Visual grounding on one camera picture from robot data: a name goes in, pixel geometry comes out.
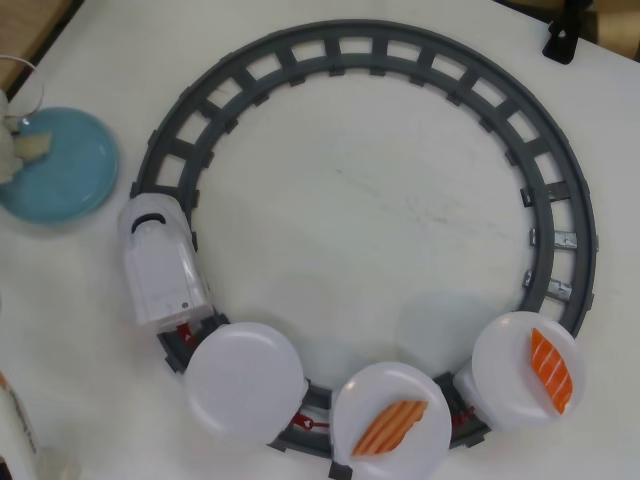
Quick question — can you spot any orange striped shrimp sushi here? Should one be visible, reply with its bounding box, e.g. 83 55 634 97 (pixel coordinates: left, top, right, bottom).
349 398 431 459

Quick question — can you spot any white round plate wagon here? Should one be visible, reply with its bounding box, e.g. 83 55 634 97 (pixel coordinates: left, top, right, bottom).
453 310 586 432
329 362 454 480
183 321 309 447

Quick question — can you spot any white Shinkansen toy locomotive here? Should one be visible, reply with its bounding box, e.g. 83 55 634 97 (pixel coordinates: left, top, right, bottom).
117 194 217 331

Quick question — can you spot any black clamp mount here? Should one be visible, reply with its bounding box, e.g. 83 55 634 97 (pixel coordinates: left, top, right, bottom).
541 0 601 65

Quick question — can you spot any blue round dish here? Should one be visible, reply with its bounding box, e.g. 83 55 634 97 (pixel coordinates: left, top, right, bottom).
0 105 122 229

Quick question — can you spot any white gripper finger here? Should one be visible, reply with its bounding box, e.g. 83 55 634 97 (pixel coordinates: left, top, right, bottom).
0 89 21 137
0 145 25 182

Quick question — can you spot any white object with orange print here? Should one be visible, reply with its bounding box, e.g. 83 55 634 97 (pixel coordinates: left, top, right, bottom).
0 369 42 480

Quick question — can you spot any grey circular toy rail track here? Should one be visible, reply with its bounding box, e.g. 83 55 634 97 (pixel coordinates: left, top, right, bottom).
128 25 599 469

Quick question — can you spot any orange salmon sushi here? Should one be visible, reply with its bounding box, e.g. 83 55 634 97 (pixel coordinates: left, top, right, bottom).
527 327 574 415

